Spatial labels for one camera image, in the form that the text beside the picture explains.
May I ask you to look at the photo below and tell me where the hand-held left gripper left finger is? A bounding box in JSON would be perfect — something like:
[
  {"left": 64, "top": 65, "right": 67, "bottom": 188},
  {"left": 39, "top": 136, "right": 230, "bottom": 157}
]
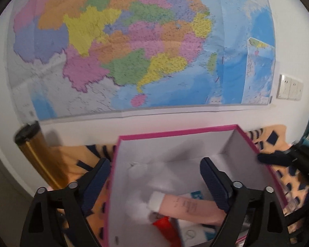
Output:
[{"left": 20, "top": 157, "right": 111, "bottom": 247}]

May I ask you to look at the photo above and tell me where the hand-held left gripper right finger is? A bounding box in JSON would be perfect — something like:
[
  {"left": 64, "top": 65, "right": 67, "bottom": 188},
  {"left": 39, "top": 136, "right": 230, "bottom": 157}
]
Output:
[{"left": 199, "top": 157, "right": 291, "bottom": 247}]

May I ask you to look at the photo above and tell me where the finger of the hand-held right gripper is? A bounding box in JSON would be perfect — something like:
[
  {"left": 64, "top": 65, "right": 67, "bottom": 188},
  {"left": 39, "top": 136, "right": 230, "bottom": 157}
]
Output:
[{"left": 257, "top": 151, "right": 299, "bottom": 165}]

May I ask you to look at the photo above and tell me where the pink tube white cap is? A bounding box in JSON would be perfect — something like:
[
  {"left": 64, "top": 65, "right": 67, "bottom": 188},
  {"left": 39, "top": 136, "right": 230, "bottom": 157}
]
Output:
[{"left": 148, "top": 192, "right": 228, "bottom": 225}]

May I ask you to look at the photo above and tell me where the pink cardboard box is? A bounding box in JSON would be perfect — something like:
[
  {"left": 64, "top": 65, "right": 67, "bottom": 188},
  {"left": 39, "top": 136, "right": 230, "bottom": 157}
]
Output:
[{"left": 100, "top": 124, "right": 289, "bottom": 247}]

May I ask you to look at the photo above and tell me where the white teal medicine box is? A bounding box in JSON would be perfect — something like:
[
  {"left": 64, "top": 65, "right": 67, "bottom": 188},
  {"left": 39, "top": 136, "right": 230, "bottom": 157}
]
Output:
[{"left": 179, "top": 223, "right": 218, "bottom": 244}]

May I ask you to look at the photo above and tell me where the white tube red cap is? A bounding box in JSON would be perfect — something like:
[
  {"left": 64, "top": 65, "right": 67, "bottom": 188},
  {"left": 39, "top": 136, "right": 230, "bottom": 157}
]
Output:
[{"left": 151, "top": 216, "right": 183, "bottom": 247}]

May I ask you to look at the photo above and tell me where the orange patterned blanket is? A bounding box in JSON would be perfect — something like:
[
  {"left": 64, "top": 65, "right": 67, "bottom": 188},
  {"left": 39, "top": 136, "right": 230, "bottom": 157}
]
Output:
[{"left": 58, "top": 125, "right": 309, "bottom": 247}]

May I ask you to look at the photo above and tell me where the gold tumbler black lid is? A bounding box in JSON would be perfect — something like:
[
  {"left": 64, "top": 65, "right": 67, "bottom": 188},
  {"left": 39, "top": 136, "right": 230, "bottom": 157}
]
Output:
[{"left": 14, "top": 120, "right": 68, "bottom": 189}]

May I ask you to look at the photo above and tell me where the white wall socket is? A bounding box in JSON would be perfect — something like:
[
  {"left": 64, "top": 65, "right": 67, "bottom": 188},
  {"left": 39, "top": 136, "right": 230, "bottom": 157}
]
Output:
[
  {"left": 277, "top": 74, "right": 292, "bottom": 99},
  {"left": 288, "top": 78, "right": 300, "bottom": 100}
]

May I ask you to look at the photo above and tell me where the colourful wall map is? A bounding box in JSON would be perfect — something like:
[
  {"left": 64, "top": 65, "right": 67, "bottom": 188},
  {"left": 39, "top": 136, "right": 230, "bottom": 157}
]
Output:
[{"left": 6, "top": 0, "right": 277, "bottom": 122}]

